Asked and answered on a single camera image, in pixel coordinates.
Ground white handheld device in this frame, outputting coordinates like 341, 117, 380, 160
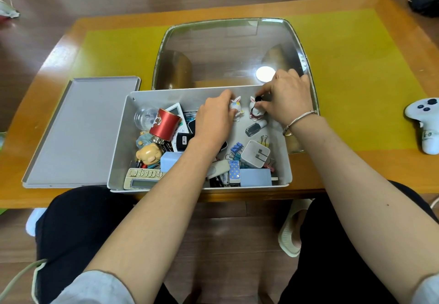
165, 103, 193, 133

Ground white cable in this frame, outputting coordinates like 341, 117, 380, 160
0, 258, 48, 304

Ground person's leg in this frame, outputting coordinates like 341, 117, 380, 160
278, 180, 439, 304
32, 185, 179, 304

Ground white slipper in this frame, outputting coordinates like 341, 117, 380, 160
26, 208, 47, 237
278, 199, 313, 258

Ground black nail polish bottle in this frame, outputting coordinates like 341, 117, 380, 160
245, 119, 268, 137

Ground small light blue box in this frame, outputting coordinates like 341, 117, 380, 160
160, 151, 183, 173

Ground white rabbit figurine red marks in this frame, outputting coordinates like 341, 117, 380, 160
248, 95, 267, 120

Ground white game controller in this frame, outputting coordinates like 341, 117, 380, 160
404, 97, 439, 155

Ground white blue dotted eraser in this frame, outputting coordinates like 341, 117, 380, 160
229, 160, 241, 187

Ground red cylindrical tin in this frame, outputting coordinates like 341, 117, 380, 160
149, 108, 182, 142

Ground beige calculator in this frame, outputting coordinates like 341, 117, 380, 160
123, 168, 166, 191

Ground person's right leg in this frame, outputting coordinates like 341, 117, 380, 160
278, 180, 439, 304

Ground wide light blue box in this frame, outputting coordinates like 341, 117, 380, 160
240, 168, 273, 187

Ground person's left forearm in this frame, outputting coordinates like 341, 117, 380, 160
83, 143, 228, 296

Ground white charger plug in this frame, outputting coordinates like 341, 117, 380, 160
241, 140, 271, 169

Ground person's left leg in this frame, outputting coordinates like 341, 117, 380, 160
32, 185, 179, 304

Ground yellow table mat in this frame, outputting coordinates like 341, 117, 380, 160
68, 8, 430, 152

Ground person's right forearm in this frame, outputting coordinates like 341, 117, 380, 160
284, 114, 439, 296

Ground white rabbit figurine blue ears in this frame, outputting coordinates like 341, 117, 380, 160
229, 96, 245, 122

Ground grey plastic storage box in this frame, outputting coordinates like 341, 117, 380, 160
107, 85, 293, 193

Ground person's left hand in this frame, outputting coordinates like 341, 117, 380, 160
187, 89, 241, 154

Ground silver bracelet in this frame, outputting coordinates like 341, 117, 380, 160
283, 110, 318, 137

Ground person's right hand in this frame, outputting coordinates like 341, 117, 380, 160
255, 68, 315, 132

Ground grey plastic box lid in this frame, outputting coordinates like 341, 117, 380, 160
22, 76, 142, 189

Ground stainless steel tray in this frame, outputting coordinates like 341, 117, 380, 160
152, 18, 320, 155

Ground clear plastic cup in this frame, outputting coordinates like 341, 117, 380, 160
134, 108, 159, 131

